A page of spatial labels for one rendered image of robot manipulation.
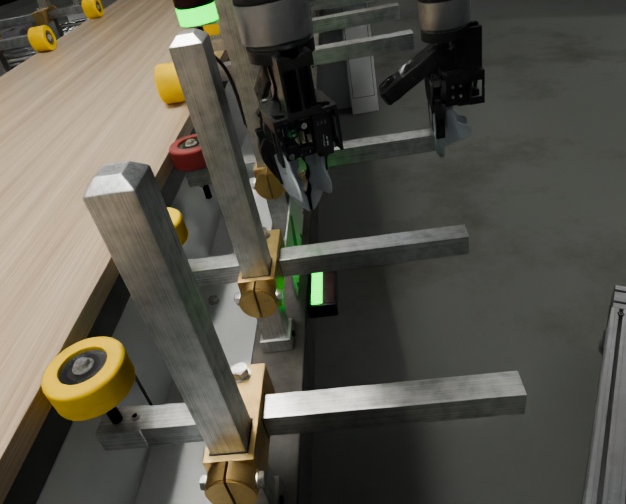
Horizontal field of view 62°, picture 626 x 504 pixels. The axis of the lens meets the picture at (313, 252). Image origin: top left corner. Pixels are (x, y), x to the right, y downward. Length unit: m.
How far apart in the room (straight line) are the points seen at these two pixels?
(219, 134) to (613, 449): 0.99
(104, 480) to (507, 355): 1.24
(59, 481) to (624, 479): 0.98
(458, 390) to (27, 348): 0.44
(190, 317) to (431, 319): 1.43
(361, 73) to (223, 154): 2.68
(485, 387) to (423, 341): 1.17
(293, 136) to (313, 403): 0.28
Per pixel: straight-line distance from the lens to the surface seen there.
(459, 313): 1.80
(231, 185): 0.62
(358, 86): 3.27
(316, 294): 0.85
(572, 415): 1.58
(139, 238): 0.36
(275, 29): 0.54
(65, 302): 0.67
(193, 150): 0.92
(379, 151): 0.92
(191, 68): 0.57
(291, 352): 0.77
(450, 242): 0.72
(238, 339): 0.93
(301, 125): 0.56
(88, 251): 0.75
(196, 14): 0.80
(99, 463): 0.72
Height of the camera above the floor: 1.25
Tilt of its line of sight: 36 degrees down
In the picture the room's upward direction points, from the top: 12 degrees counter-clockwise
